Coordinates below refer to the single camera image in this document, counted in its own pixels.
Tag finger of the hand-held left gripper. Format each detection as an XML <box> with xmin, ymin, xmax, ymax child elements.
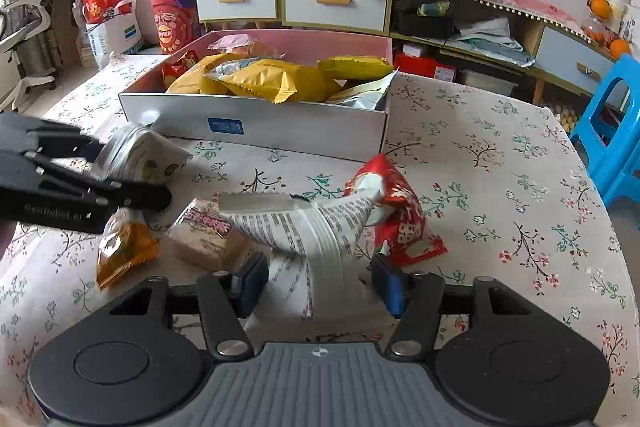
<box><xmin>22</xmin><ymin>151</ymin><xmax>173</xmax><ymax>212</ymax></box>
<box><xmin>32</xmin><ymin>119</ymin><xmax>107</xmax><ymax>164</ymax></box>

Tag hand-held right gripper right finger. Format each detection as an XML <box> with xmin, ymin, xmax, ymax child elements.
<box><xmin>371</xmin><ymin>253</ymin><xmax>532</xmax><ymax>358</ymax></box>

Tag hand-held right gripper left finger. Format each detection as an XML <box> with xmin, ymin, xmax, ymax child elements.
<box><xmin>106</xmin><ymin>252</ymin><xmax>271</xmax><ymax>362</ymax></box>

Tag white green snack packet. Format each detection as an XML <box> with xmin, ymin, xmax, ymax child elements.
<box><xmin>95</xmin><ymin>123</ymin><xmax>192</xmax><ymax>184</ymax></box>

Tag white text-printed snack packet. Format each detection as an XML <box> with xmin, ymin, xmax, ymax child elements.
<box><xmin>216</xmin><ymin>191</ymin><xmax>382</xmax><ymax>320</ymax></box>

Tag small red snack packet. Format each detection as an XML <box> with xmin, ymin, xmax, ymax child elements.
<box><xmin>162</xmin><ymin>51</ymin><xmax>200</xmax><ymax>88</ymax></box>

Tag cardboard box pink inside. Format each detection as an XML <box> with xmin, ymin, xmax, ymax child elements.
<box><xmin>118</xmin><ymin>29</ymin><xmax>398</xmax><ymax>162</ymax></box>

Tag yellow snack packet blue label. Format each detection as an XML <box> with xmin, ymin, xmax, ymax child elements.
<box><xmin>201</xmin><ymin>58</ymin><xmax>302</xmax><ymax>104</ymax></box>

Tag pink snack packet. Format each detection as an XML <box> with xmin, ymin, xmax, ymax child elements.
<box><xmin>207</xmin><ymin>34</ymin><xmax>257</xmax><ymax>56</ymax></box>

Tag orange snack packet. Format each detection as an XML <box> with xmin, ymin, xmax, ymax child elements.
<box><xmin>96</xmin><ymin>206</ymin><xmax>160</xmax><ymax>292</ymax></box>

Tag biscuit packet pink label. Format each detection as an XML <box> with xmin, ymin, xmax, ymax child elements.
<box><xmin>166</xmin><ymin>198</ymin><xmax>253</xmax><ymax>272</ymax></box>

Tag white shopping bag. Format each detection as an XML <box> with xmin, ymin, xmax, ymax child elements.
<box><xmin>84</xmin><ymin>0</ymin><xmax>144</xmax><ymax>70</ymax></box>

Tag grey office chair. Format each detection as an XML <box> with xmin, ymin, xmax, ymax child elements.
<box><xmin>0</xmin><ymin>0</ymin><xmax>57</xmax><ymax>114</ymax></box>

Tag red gift bag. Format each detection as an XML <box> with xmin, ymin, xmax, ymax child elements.
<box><xmin>82</xmin><ymin>0</ymin><xmax>127</xmax><ymax>26</ymax></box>

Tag floral blanket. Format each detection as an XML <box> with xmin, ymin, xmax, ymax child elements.
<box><xmin>0</xmin><ymin>52</ymin><xmax>640</xmax><ymax>427</ymax></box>

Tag red printed bag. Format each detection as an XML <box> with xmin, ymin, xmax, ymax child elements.
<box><xmin>151</xmin><ymin>0</ymin><xmax>202</xmax><ymax>54</ymax></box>

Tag red box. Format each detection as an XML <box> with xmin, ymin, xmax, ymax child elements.
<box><xmin>394</xmin><ymin>52</ymin><xmax>458</xmax><ymax>84</ymax></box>

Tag clear plastic storage box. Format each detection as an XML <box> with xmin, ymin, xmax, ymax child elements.
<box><xmin>460</xmin><ymin>68</ymin><xmax>522</xmax><ymax>98</ymax></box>

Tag pile of yellow fruits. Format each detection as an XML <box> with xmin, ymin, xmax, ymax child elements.
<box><xmin>555</xmin><ymin>99</ymin><xmax>584</xmax><ymax>134</ymax></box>

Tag blue plastic stool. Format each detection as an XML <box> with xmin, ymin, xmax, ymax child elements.
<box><xmin>570</xmin><ymin>54</ymin><xmax>640</xmax><ymax>230</ymax></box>

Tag folded pale clothes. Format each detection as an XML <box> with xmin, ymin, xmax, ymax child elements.
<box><xmin>447</xmin><ymin>17</ymin><xmax>537</xmax><ymax>68</ymax></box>

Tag black bag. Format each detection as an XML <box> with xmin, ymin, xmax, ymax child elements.
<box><xmin>392</xmin><ymin>0</ymin><xmax>457</xmax><ymax>39</ymax></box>

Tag low wooden cabinet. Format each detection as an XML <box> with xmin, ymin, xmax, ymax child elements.
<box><xmin>280</xmin><ymin>0</ymin><xmax>622</xmax><ymax>106</ymax></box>

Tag jar of small oranges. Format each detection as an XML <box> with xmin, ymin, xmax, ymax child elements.
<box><xmin>582</xmin><ymin>17</ymin><xmax>609</xmax><ymax>46</ymax></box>

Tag white microwave oven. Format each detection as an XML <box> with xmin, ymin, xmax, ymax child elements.
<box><xmin>620</xmin><ymin>0</ymin><xmax>640</xmax><ymax>44</ymax></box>

